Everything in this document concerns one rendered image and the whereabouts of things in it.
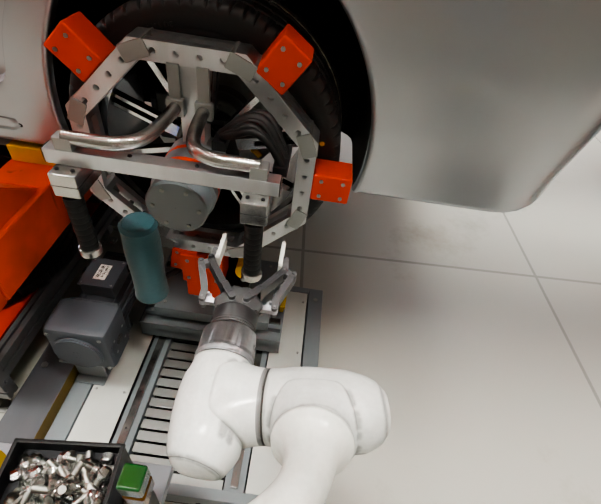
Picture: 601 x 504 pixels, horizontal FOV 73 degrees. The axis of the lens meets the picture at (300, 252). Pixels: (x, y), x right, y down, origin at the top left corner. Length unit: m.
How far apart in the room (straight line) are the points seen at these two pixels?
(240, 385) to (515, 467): 1.30
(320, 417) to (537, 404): 1.46
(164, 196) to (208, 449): 0.50
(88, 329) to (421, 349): 1.24
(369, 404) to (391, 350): 1.21
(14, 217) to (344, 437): 0.96
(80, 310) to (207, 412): 0.81
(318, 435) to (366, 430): 0.07
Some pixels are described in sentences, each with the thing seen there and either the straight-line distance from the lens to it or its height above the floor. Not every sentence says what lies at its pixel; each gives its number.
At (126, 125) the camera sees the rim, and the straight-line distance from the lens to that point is 1.21.
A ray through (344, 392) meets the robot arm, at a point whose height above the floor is 0.92.
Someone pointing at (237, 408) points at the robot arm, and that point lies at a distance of 0.56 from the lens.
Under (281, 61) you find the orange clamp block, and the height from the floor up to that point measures 1.12.
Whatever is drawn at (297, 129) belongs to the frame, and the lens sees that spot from 0.88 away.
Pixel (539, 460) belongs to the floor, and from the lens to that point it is 1.79.
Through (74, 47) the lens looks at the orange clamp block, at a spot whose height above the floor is 1.08.
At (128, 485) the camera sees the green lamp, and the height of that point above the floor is 0.66.
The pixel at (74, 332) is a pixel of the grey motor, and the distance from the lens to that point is 1.28.
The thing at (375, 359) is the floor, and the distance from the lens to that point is 1.70.
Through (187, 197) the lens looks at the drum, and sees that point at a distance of 0.84.
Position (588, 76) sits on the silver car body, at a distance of 1.12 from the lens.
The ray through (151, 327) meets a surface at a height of 0.14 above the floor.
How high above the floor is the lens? 1.39
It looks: 44 degrees down
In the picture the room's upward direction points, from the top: 9 degrees clockwise
